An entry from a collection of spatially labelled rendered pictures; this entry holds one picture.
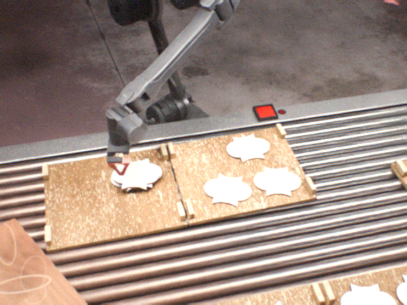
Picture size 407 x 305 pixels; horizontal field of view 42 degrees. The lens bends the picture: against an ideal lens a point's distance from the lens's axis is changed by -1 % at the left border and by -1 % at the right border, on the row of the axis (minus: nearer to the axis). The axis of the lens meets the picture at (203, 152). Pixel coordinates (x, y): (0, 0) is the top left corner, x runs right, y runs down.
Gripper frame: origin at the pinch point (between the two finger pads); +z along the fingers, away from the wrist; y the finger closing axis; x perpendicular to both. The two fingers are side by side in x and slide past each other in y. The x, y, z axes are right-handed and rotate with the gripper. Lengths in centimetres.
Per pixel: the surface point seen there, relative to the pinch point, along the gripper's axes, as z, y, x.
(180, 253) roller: 12.1, -25.7, -17.9
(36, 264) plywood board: -0.4, -38.1, 18.4
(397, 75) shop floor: 99, 190, -166
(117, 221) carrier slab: 9.5, -15.5, 1.1
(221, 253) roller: 11.2, -26.8, -29.7
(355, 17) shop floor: 98, 272, -155
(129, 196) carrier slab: 9.4, -5.8, -1.7
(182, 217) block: 7.6, -16.0, -18.4
